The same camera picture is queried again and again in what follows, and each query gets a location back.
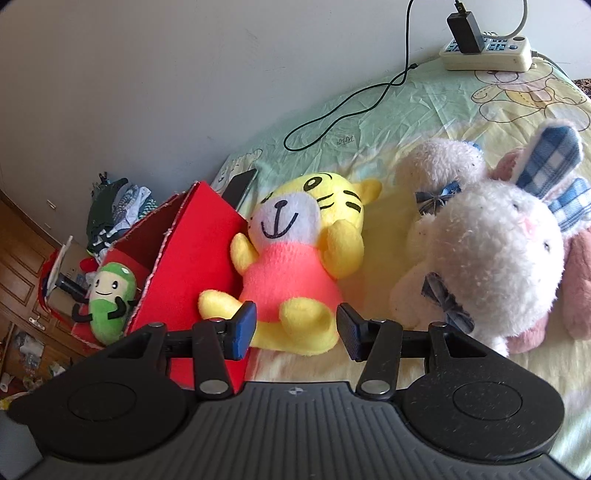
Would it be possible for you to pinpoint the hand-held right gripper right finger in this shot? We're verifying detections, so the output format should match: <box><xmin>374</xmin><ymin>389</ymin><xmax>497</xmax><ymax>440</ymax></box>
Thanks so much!
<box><xmin>336</xmin><ymin>302</ymin><xmax>490</xmax><ymax>400</ymax></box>

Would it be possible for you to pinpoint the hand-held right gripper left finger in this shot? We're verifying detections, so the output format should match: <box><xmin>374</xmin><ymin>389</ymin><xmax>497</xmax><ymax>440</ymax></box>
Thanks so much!
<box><xmin>105</xmin><ymin>301</ymin><xmax>257</xmax><ymax>400</ymax></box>

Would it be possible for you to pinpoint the yellow tiger plush toy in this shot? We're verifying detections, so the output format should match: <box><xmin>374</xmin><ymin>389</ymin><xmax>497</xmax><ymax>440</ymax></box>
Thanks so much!
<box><xmin>198</xmin><ymin>172</ymin><xmax>383</xmax><ymax>357</ymax></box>

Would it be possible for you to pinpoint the red cardboard box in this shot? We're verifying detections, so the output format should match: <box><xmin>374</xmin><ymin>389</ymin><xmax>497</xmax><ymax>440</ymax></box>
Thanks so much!
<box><xmin>39</xmin><ymin>181</ymin><xmax>252</xmax><ymax>395</ymax></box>

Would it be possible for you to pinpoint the white rabbit plush grey bow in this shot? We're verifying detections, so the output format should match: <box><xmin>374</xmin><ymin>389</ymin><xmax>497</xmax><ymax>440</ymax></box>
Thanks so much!
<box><xmin>389</xmin><ymin>121</ymin><xmax>591</xmax><ymax>357</ymax></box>

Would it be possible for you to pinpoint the pink rabbit plush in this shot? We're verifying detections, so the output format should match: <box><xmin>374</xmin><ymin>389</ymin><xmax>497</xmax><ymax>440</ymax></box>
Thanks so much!
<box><xmin>489</xmin><ymin>150</ymin><xmax>591</xmax><ymax>354</ymax></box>

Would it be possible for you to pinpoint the green plush toy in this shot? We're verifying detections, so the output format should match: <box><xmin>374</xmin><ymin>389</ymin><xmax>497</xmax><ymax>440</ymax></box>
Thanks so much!
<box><xmin>71</xmin><ymin>261</ymin><xmax>139</xmax><ymax>347</ymax></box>

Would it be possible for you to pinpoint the black phone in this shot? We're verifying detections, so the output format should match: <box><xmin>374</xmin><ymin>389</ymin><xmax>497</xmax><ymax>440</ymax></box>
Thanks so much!
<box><xmin>222</xmin><ymin>168</ymin><xmax>258</xmax><ymax>210</ymax></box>

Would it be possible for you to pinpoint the pile of folded clothes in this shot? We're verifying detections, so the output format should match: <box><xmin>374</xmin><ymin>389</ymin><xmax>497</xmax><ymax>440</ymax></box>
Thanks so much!
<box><xmin>85</xmin><ymin>172</ymin><xmax>160</xmax><ymax>256</ymax></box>

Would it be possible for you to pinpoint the bear printed bed sheet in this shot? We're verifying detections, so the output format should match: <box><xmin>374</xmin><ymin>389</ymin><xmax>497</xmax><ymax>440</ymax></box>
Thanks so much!
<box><xmin>210</xmin><ymin>55</ymin><xmax>591</xmax><ymax>476</ymax></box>

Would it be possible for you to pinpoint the wooden cabinet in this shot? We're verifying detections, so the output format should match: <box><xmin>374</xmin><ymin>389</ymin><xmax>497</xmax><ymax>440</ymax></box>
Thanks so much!
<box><xmin>0</xmin><ymin>189</ymin><xmax>93</xmax><ymax>402</ymax></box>

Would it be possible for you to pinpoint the cream power strip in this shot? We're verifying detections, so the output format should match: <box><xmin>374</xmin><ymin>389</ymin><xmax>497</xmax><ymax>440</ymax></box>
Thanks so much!
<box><xmin>438</xmin><ymin>33</ymin><xmax>534</xmax><ymax>72</ymax></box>

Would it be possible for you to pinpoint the black charger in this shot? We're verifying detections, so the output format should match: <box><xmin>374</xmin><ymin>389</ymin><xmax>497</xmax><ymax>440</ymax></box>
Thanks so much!
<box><xmin>446</xmin><ymin>0</ymin><xmax>485</xmax><ymax>55</ymax></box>

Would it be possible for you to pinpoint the black charging cable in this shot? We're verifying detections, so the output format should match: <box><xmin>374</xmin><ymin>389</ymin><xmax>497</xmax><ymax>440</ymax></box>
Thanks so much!
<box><xmin>283</xmin><ymin>0</ymin><xmax>419</xmax><ymax>152</ymax></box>

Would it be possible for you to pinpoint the power strip cord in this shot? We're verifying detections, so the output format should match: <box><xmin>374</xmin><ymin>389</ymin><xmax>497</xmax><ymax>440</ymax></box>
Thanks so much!
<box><xmin>531</xmin><ymin>50</ymin><xmax>566</xmax><ymax>75</ymax></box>

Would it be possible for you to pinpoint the white plug cable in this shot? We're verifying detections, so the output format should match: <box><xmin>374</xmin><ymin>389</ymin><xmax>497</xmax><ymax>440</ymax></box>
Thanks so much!
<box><xmin>480</xmin><ymin>0</ymin><xmax>529</xmax><ymax>40</ymax></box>

